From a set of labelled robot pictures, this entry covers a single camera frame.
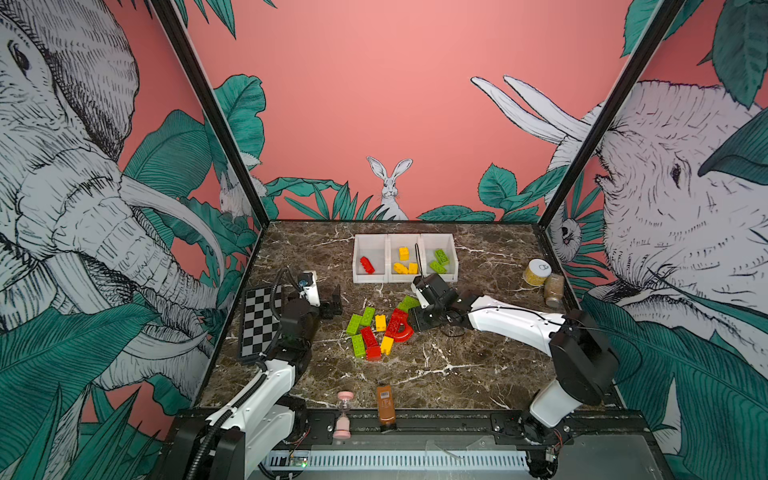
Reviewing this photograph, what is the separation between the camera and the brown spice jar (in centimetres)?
97

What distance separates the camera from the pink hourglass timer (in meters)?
0.73

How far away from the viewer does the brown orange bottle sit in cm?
74
